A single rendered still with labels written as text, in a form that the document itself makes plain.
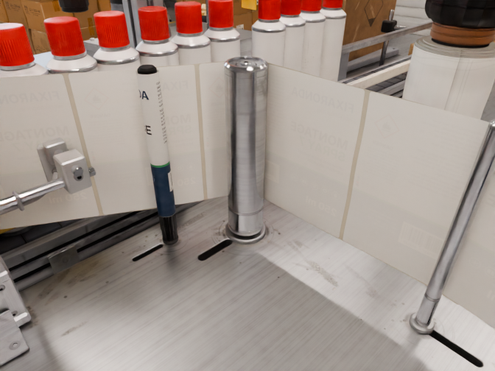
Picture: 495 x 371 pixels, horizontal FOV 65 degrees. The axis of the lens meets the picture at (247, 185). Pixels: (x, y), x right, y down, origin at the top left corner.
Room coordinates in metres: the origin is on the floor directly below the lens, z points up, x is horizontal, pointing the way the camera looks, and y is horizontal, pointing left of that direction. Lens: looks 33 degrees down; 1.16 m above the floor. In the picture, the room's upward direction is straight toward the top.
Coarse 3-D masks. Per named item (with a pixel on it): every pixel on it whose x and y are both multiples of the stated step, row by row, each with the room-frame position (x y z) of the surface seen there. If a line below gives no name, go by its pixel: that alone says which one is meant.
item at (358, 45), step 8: (424, 24) 1.05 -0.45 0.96; (392, 32) 0.95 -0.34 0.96; (400, 32) 0.97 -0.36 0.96; (408, 32) 1.00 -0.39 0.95; (360, 40) 0.87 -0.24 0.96; (368, 40) 0.88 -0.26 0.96; (376, 40) 0.90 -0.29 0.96; (384, 40) 0.92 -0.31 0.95; (344, 48) 0.82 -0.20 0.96; (352, 48) 0.84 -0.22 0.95; (360, 48) 0.86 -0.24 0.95
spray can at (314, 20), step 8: (304, 0) 0.68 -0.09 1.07; (312, 0) 0.68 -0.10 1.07; (320, 0) 0.68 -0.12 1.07; (304, 8) 0.68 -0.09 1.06; (312, 8) 0.68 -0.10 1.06; (320, 8) 0.69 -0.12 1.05; (304, 16) 0.68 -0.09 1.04; (312, 16) 0.67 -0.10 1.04; (320, 16) 0.68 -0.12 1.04; (312, 24) 0.67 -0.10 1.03; (320, 24) 0.67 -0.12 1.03; (312, 32) 0.67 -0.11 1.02; (320, 32) 0.67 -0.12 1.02; (304, 40) 0.67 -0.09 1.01; (312, 40) 0.67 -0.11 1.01; (320, 40) 0.68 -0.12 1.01; (304, 48) 0.67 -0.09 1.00; (312, 48) 0.67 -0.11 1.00; (320, 48) 0.68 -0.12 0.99; (304, 56) 0.67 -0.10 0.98; (312, 56) 0.67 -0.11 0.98; (320, 56) 0.68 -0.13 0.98; (304, 64) 0.67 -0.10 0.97; (312, 64) 0.67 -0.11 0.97; (304, 72) 0.67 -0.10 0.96; (312, 72) 0.67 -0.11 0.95
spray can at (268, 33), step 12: (264, 0) 0.60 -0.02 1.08; (276, 0) 0.60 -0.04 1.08; (264, 12) 0.60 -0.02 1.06; (276, 12) 0.61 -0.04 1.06; (264, 24) 0.60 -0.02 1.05; (276, 24) 0.60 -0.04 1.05; (252, 36) 0.61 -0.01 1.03; (264, 36) 0.59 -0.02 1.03; (276, 36) 0.60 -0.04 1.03; (252, 48) 0.61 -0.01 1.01; (264, 48) 0.59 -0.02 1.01; (276, 48) 0.60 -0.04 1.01; (276, 60) 0.60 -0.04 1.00
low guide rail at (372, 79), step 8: (400, 64) 0.86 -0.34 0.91; (408, 64) 0.87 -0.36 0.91; (376, 72) 0.80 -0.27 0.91; (384, 72) 0.80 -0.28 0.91; (392, 72) 0.83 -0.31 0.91; (400, 72) 0.85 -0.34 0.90; (360, 80) 0.75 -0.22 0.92; (368, 80) 0.76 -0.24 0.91; (376, 80) 0.78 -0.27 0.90; (384, 80) 0.81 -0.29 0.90
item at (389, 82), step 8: (392, 64) 0.98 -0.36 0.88; (368, 72) 0.91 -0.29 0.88; (352, 80) 0.85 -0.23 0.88; (392, 80) 0.86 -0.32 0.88; (400, 80) 0.86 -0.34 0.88; (368, 88) 0.80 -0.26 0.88; (376, 88) 0.80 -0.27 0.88; (384, 88) 0.81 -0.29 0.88; (48, 224) 0.34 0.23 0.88; (56, 224) 0.34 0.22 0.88; (64, 224) 0.34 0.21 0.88; (32, 232) 0.33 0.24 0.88; (40, 232) 0.33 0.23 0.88; (48, 232) 0.33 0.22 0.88; (0, 240) 0.31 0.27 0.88; (8, 240) 0.31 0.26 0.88; (16, 240) 0.31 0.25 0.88; (24, 240) 0.32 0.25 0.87; (32, 240) 0.32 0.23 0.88; (0, 248) 0.30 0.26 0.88; (8, 248) 0.30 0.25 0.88
